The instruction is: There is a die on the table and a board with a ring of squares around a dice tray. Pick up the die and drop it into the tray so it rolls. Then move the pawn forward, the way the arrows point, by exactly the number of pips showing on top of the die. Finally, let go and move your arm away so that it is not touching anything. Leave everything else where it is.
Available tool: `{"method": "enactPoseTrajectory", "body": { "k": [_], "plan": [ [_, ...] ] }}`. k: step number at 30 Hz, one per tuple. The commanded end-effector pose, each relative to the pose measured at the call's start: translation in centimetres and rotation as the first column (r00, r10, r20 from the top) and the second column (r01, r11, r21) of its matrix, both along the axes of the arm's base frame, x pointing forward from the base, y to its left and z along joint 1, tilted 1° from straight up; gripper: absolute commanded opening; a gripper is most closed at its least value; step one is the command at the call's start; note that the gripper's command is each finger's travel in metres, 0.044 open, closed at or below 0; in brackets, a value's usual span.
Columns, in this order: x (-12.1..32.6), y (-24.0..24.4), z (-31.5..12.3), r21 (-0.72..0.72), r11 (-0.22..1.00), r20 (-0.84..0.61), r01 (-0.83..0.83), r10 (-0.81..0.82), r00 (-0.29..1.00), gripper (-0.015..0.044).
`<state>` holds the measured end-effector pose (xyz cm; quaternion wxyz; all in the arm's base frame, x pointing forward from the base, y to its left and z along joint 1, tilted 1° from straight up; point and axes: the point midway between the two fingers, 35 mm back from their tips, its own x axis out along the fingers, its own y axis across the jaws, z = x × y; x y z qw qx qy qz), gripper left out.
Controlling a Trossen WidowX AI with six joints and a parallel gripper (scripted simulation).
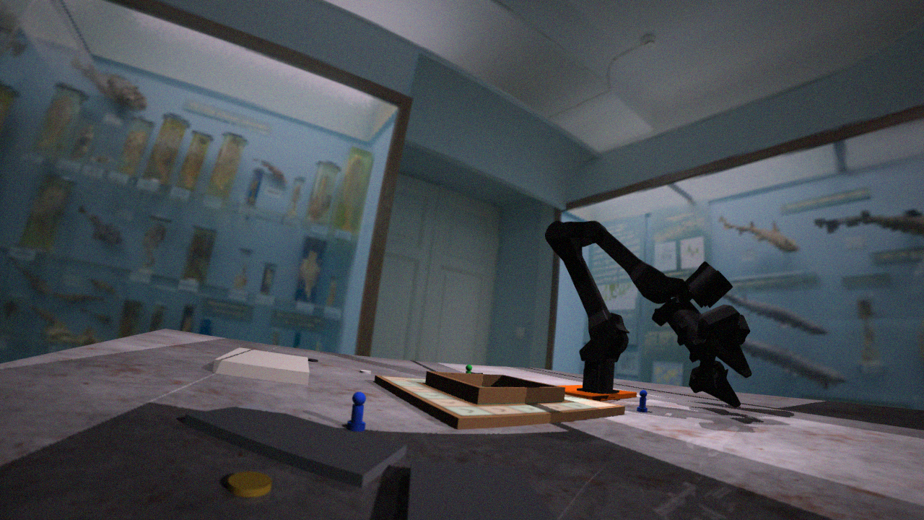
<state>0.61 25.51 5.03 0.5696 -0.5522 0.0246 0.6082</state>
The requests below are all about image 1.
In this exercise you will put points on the yellow flat disc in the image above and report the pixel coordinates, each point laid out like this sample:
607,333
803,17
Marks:
249,484

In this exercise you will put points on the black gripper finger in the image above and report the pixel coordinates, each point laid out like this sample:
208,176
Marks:
718,386
724,345

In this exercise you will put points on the blue game pawn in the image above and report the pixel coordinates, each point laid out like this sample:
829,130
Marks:
356,424
642,406

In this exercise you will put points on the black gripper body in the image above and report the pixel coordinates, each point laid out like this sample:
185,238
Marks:
692,330

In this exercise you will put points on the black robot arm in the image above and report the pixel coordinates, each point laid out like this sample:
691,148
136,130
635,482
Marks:
608,335

